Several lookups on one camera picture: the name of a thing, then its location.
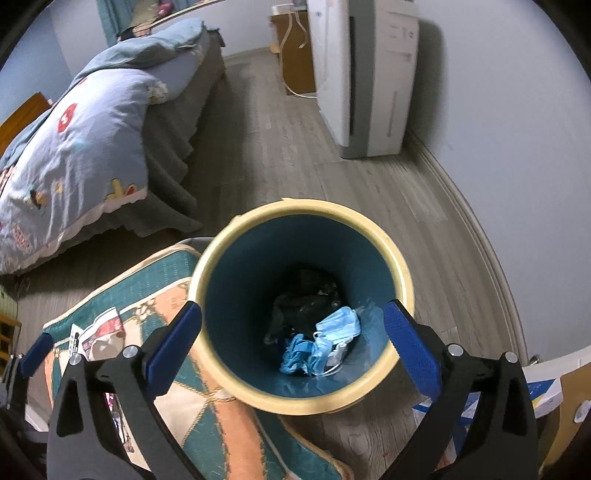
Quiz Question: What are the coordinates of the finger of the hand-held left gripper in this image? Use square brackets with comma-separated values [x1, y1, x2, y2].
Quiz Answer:
[6, 331, 55, 409]

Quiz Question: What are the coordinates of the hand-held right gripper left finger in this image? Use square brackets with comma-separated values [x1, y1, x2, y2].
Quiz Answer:
[46, 302, 204, 480]

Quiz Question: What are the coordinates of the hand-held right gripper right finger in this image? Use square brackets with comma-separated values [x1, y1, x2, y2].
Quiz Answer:
[383, 299, 539, 480]

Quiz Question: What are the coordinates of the teal bin with yellow rim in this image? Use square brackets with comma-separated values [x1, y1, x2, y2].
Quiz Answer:
[189, 198, 415, 415]

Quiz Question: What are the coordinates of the blue face mask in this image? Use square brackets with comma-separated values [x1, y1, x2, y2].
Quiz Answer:
[314, 308, 362, 376]

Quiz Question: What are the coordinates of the blue rubber glove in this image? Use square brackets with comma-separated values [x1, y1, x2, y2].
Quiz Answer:
[280, 336, 324, 376]

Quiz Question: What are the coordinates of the black plastic bag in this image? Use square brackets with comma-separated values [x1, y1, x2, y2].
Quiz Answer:
[264, 265, 345, 344]

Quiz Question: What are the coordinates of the wooden nightstand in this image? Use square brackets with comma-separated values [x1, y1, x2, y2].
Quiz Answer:
[0, 311, 22, 370]

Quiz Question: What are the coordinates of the blue white plastic packaging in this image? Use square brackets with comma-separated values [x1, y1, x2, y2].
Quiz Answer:
[413, 392, 482, 462]

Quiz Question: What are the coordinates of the purple packet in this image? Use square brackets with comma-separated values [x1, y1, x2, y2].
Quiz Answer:
[105, 391, 125, 457]

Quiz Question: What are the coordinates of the white blue cardboard box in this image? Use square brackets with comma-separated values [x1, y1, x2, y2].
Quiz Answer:
[524, 377, 565, 418]

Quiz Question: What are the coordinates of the brown cardboard box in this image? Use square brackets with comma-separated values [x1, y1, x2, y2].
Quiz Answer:
[538, 346, 591, 467]

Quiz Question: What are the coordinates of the wooden bed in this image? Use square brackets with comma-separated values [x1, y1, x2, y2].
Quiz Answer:
[0, 28, 227, 278]

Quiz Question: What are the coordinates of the printed blue blanket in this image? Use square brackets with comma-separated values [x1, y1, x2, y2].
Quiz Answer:
[0, 18, 213, 275]

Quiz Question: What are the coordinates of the white air purifier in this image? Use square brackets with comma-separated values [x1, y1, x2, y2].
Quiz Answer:
[307, 0, 421, 160]

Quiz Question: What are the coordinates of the wooden television cabinet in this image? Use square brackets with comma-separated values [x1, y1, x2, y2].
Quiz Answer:
[270, 9, 319, 95]

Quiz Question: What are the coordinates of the blue curtain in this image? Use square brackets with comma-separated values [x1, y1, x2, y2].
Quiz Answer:
[96, 0, 134, 47]

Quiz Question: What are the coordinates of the wooden window sill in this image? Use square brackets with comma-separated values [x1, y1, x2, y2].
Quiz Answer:
[152, 0, 227, 26]

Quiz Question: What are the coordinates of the white cable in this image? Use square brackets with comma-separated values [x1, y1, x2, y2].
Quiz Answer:
[277, 11, 319, 99]

